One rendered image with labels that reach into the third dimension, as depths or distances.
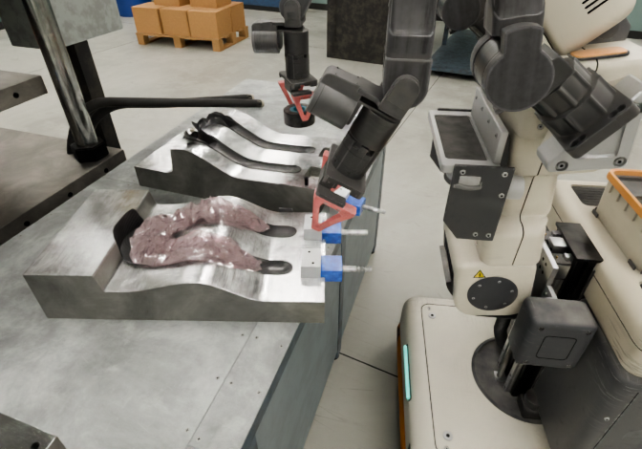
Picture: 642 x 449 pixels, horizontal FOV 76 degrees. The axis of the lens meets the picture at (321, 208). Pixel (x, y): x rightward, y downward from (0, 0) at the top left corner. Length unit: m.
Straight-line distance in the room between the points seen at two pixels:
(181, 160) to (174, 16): 4.84
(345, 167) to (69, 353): 0.55
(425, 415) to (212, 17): 4.98
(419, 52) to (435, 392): 1.01
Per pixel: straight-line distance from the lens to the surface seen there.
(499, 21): 0.55
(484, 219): 0.82
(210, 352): 0.75
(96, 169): 1.40
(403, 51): 0.54
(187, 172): 1.08
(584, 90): 0.61
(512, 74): 0.55
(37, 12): 1.32
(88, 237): 0.87
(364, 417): 1.58
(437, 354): 1.41
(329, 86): 0.57
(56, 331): 0.88
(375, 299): 1.89
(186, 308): 0.78
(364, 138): 0.59
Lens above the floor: 1.40
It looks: 36 degrees down
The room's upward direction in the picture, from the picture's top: straight up
